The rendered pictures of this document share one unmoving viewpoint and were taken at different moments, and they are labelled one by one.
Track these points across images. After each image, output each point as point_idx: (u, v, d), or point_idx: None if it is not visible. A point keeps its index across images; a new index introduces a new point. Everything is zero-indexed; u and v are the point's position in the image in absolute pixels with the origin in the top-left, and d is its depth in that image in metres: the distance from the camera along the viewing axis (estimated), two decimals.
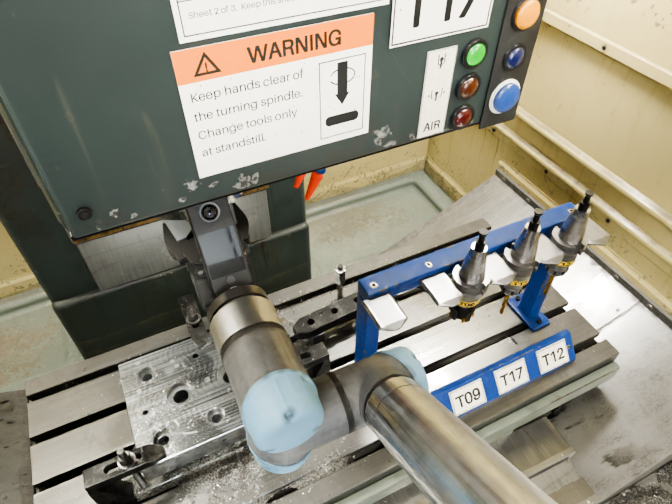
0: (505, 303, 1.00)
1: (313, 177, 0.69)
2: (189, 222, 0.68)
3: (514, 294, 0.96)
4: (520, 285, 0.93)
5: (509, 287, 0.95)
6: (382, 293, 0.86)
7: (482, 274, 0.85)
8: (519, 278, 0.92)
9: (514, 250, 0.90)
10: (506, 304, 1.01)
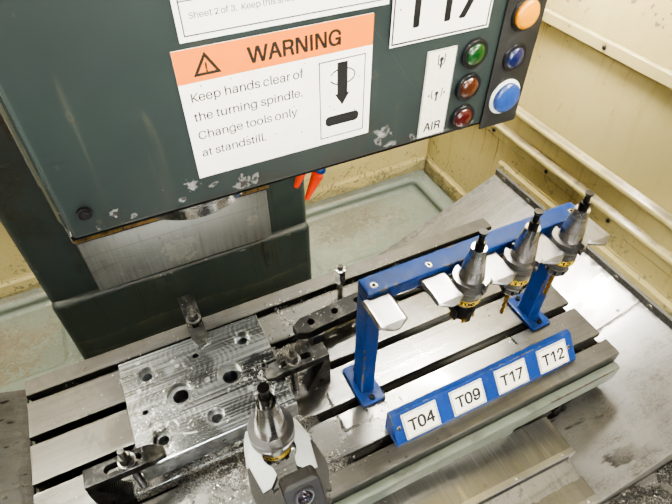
0: (505, 303, 1.00)
1: (313, 177, 0.69)
2: (269, 458, 0.72)
3: (514, 294, 0.96)
4: (520, 285, 0.93)
5: (509, 287, 0.95)
6: (382, 293, 0.86)
7: (482, 274, 0.85)
8: (519, 278, 0.92)
9: (514, 250, 0.90)
10: (506, 304, 1.01)
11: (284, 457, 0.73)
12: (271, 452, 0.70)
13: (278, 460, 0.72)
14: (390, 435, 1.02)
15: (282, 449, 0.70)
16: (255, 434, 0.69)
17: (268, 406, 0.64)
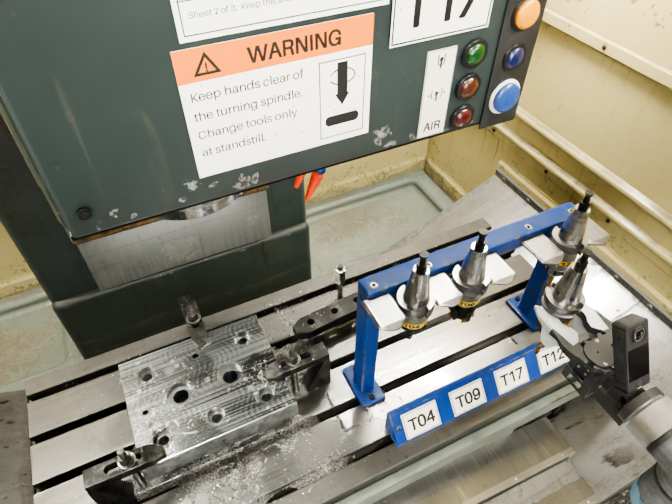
0: (542, 343, 0.94)
1: (313, 177, 0.69)
2: (412, 326, 0.86)
3: None
4: None
5: None
6: (382, 293, 0.86)
7: (482, 274, 0.85)
8: (561, 320, 0.86)
9: (557, 291, 0.83)
10: (542, 344, 0.95)
11: (422, 327, 0.88)
12: None
13: (418, 328, 0.87)
14: (390, 435, 1.02)
15: (426, 316, 0.85)
16: (405, 302, 0.84)
17: (424, 272, 0.79)
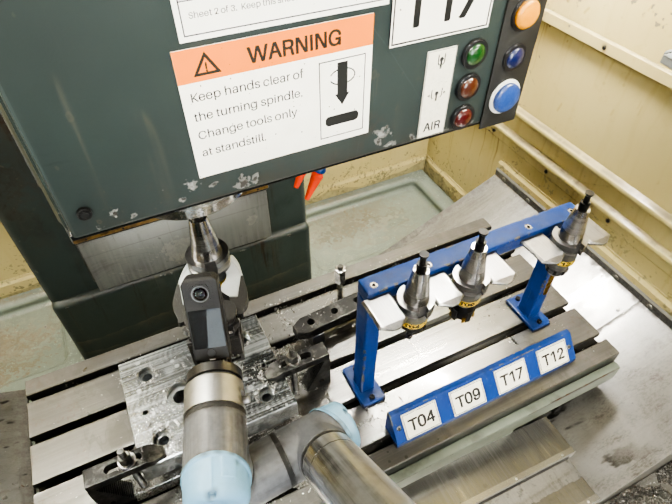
0: None
1: (313, 177, 0.69)
2: (412, 326, 0.86)
3: None
4: None
5: None
6: (382, 293, 0.86)
7: (482, 274, 0.85)
8: None
9: (190, 243, 0.75)
10: None
11: (422, 327, 0.88)
12: None
13: (418, 328, 0.87)
14: (390, 435, 1.02)
15: (426, 316, 0.85)
16: (405, 302, 0.84)
17: (424, 272, 0.79)
